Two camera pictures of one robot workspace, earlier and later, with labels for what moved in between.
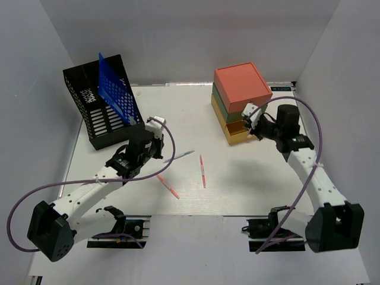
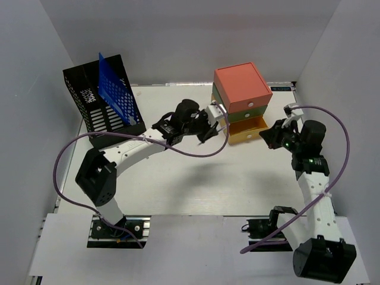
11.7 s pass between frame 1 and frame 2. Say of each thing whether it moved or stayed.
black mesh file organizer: stayed
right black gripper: moved
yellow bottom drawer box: stayed
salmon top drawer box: stayed
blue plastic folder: stayed
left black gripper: moved
